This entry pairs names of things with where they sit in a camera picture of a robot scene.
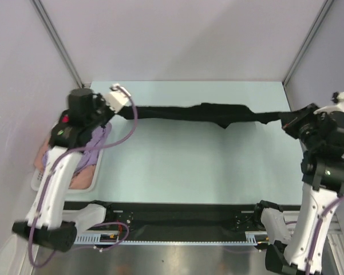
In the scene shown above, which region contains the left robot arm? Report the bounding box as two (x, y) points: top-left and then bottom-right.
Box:
(12, 85), (130, 252)

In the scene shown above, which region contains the pink t shirt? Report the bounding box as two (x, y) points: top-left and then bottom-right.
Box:
(34, 140), (100, 190)

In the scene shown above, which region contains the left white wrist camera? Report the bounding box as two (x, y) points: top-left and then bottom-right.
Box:
(104, 83), (131, 113)

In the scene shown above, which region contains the white laundry basket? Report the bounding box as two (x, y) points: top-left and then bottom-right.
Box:
(30, 120), (104, 195)

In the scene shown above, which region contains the black t shirt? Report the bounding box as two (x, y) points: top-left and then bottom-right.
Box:
(118, 102), (287, 130)

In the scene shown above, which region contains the right aluminium corner post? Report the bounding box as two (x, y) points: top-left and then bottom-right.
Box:
(282, 0), (335, 88)

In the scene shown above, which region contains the left aluminium corner post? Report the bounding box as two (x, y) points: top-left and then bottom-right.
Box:
(30, 0), (85, 88)

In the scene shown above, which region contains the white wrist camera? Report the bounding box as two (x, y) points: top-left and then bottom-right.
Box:
(314, 92), (344, 115)
(104, 83), (131, 113)

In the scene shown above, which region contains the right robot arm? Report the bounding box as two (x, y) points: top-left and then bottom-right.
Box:
(252, 103), (344, 274)

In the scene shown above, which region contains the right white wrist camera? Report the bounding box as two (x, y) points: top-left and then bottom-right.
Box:
(314, 92), (344, 115)

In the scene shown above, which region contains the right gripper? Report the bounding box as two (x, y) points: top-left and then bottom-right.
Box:
(279, 103), (329, 151)

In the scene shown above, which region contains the red t shirt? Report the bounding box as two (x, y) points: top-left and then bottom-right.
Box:
(61, 115), (69, 123)

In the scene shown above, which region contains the lilac t shirt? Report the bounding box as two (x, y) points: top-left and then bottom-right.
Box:
(34, 123), (112, 175)

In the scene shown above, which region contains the aluminium front rail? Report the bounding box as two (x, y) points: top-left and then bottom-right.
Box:
(283, 211), (342, 234)

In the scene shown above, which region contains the aluminium corner post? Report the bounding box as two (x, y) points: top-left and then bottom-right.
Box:
(30, 0), (85, 88)
(282, 0), (335, 88)

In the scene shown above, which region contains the white slotted cable duct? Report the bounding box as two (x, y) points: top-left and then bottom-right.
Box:
(74, 231), (269, 246)

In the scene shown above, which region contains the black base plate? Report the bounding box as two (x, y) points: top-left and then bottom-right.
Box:
(62, 201), (303, 242)

